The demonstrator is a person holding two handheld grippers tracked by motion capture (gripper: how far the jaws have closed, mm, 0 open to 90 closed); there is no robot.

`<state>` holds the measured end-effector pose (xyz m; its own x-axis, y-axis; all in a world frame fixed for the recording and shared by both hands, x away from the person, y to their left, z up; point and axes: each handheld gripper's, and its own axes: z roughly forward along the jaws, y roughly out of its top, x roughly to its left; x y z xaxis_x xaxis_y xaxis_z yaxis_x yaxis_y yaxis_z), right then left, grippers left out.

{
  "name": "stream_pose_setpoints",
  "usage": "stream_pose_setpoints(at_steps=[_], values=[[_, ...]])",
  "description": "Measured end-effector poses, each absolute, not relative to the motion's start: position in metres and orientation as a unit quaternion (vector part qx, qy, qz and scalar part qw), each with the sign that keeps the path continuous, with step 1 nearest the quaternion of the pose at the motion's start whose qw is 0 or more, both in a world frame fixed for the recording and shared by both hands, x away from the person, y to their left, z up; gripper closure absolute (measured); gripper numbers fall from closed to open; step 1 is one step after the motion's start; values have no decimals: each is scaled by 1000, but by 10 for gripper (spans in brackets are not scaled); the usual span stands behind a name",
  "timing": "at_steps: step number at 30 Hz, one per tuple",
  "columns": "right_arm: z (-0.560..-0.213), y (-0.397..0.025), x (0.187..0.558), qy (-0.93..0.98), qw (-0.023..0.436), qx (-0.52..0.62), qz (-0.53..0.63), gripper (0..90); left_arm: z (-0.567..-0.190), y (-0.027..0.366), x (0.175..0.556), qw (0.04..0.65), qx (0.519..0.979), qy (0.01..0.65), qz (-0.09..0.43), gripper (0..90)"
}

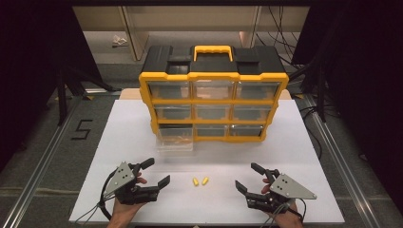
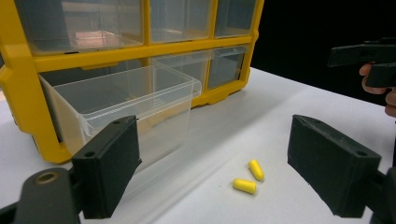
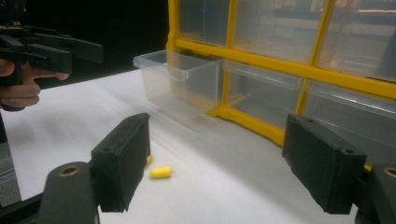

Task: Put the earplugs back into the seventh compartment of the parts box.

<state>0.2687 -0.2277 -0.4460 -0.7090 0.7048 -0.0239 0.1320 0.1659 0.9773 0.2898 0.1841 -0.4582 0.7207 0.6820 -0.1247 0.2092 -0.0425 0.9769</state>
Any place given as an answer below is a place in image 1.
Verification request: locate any grid of clear drawers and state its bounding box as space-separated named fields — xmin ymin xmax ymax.
xmin=147 ymin=80 xmax=281 ymax=138

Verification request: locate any white table board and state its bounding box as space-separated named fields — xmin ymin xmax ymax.
xmin=68 ymin=98 xmax=346 ymax=227

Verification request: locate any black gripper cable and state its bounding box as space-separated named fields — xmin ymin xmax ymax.
xmin=98 ymin=168 xmax=119 ymax=221
xmin=259 ymin=198 xmax=308 ymax=228

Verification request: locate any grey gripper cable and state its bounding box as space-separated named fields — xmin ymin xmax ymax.
xmin=73 ymin=193 xmax=109 ymax=225

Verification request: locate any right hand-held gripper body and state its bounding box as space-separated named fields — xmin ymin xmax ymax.
xmin=246 ymin=170 xmax=318 ymax=213

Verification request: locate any person's right hand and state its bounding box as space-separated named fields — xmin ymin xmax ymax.
xmin=260 ymin=178 xmax=301 ymax=222

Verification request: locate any crumpled white paper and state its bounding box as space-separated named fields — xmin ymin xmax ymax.
xmin=111 ymin=34 xmax=129 ymax=48

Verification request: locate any bundle of black cables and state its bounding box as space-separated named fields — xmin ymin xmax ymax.
xmin=255 ymin=5 xmax=303 ymax=68

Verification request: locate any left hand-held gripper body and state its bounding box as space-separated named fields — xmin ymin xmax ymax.
xmin=104 ymin=161 xmax=160 ymax=205

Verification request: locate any yellow organizer carry handle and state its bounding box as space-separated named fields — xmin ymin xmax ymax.
xmin=192 ymin=45 xmax=235 ymax=63

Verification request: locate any yellow black storage organizer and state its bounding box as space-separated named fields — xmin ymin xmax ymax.
xmin=138 ymin=45 xmax=290 ymax=143

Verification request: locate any black metal stand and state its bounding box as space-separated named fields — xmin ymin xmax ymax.
xmin=56 ymin=61 xmax=123 ymax=127
xmin=287 ymin=53 xmax=337 ymax=124

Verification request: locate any beige wooden partition leg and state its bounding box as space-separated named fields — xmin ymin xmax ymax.
xmin=119 ymin=6 xmax=150 ymax=62
xmin=238 ymin=6 xmax=263 ymax=49

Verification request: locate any person's left hand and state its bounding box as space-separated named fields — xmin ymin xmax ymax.
xmin=111 ymin=176 xmax=148 ymax=221

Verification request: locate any metal floor rail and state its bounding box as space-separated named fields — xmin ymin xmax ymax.
xmin=0 ymin=96 xmax=82 ymax=228
xmin=302 ymin=94 xmax=383 ymax=228

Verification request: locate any clear plastic drawer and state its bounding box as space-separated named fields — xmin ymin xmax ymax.
xmin=155 ymin=123 xmax=195 ymax=153

